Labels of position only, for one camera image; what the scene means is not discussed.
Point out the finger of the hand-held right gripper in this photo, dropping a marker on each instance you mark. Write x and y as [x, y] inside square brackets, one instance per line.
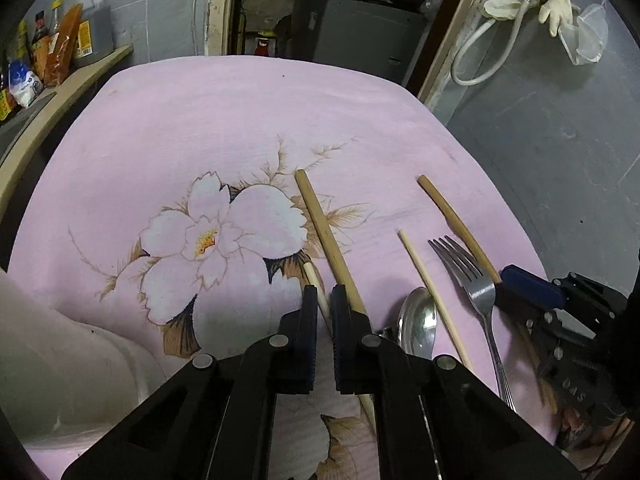
[527, 287]

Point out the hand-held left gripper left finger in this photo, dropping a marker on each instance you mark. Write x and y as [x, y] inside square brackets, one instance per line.
[307, 345]

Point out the metal fork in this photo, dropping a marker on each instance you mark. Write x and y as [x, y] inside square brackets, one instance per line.
[477, 290]

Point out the clear plastic bag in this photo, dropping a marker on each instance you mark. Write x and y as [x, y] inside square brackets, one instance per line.
[587, 35]

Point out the white and blue packet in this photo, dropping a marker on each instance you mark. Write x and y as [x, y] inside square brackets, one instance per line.
[22, 82]

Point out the small red bottle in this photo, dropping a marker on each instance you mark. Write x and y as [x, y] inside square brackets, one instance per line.
[261, 47]

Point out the pink floral cloth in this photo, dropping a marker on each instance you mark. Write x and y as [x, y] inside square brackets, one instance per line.
[200, 125]

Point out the orange seasoning packet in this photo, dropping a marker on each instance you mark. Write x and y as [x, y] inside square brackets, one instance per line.
[62, 47]

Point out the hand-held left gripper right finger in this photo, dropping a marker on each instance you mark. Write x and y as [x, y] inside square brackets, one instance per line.
[342, 345]

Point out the black cabinet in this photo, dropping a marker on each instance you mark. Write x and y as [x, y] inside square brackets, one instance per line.
[350, 30]

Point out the metal spoon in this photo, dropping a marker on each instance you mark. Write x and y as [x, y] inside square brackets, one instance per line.
[417, 320]

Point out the dark soy sauce jug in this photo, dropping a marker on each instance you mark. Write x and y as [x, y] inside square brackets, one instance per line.
[95, 25]

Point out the pale wooden chopstick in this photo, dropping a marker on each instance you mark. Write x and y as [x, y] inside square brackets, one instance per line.
[314, 280]
[425, 275]

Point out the brown wooden chopstick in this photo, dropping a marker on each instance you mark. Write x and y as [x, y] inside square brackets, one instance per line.
[457, 220]
[325, 230]

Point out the cream door frame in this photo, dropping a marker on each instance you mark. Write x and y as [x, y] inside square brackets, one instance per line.
[222, 5]

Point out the white plastic utensil holder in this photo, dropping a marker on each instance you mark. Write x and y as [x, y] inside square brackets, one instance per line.
[60, 360]

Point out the dark bottle with red cap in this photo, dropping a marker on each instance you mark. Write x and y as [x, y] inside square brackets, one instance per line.
[40, 32]

